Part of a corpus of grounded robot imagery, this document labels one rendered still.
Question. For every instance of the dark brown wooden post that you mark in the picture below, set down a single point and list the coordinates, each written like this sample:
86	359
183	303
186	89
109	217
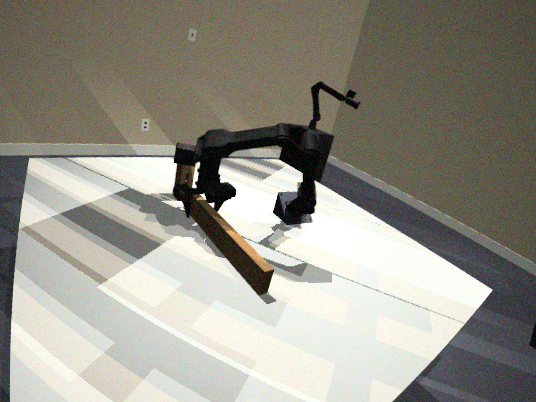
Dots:
184	174

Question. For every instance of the long wooden board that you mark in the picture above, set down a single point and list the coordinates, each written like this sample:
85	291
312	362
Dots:
253	268

